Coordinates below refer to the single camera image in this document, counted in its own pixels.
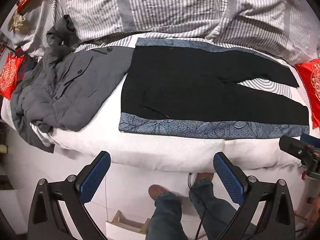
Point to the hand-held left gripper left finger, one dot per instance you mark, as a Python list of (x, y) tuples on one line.
[(96, 177)]

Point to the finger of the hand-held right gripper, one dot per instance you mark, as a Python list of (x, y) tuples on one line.
[(310, 140), (290, 145)]

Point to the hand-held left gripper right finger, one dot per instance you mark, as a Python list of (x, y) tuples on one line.
[(228, 177)]

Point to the black pants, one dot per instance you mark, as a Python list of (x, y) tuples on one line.
[(187, 85)]

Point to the person's right brown shoe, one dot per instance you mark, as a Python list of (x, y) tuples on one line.
[(203, 177)]

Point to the person's brown shoe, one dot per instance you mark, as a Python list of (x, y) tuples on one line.
[(157, 191), (203, 177)]

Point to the person's right leg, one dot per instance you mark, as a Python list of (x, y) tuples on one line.
[(212, 205)]

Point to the person's leg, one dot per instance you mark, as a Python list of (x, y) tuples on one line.
[(212, 205), (166, 217)]

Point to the person's left brown shoe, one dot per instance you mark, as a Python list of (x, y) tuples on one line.
[(157, 191)]

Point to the blue leaf-patterned cloth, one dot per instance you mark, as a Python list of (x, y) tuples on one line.
[(175, 128)]

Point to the person's left leg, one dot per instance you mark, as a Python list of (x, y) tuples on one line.
[(166, 217)]

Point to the grey padded jacket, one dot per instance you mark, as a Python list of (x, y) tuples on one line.
[(62, 92)]

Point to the beige crumpled cloth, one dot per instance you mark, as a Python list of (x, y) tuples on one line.
[(17, 22)]

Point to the grey striped duvet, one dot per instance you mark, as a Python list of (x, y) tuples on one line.
[(162, 5)]

